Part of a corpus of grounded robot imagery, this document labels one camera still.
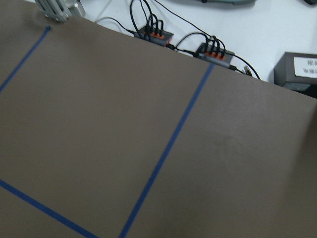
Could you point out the usb hub left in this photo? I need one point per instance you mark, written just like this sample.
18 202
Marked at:
158 39

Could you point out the usb hub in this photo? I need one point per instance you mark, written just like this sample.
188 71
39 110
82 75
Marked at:
158 39
215 55

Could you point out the usb hub right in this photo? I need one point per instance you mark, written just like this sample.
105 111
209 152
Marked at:
215 55

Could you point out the grey labelled box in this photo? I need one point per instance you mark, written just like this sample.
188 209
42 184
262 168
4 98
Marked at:
297 72

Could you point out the aluminium frame post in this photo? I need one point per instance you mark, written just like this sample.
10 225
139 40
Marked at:
61 10

